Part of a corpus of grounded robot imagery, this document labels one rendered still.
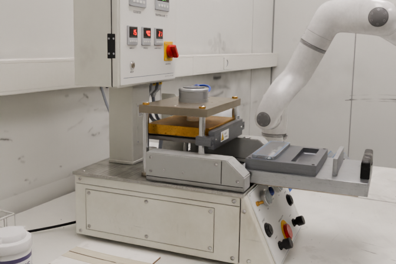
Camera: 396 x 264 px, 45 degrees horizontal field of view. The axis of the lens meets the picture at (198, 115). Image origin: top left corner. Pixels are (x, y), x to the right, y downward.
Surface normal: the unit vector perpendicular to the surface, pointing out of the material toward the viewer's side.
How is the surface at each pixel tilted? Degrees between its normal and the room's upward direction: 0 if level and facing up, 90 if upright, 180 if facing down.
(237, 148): 90
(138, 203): 90
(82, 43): 90
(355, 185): 90
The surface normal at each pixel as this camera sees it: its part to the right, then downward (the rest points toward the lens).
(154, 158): -0.38, 0.13
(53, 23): 0.90, 0.07
